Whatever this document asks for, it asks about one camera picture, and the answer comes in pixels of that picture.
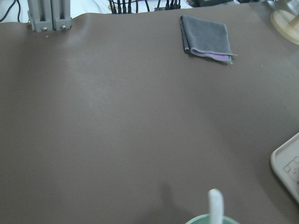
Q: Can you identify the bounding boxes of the white ceramic spoon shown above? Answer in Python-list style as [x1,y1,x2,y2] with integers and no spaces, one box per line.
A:
[208,189,224,224]

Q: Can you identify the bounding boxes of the mint green bowl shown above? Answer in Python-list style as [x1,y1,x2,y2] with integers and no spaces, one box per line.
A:
[185,214,239,224]

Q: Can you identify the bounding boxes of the grey folded cloth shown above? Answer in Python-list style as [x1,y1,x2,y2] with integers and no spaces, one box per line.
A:
[179,15,235,64]

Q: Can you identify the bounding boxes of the cream serving tray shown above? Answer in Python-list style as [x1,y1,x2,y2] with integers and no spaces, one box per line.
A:
[270,133,299,203]

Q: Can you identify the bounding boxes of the wooden mug tree stand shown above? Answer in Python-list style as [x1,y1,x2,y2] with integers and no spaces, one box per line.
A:
[267,0,299,45]

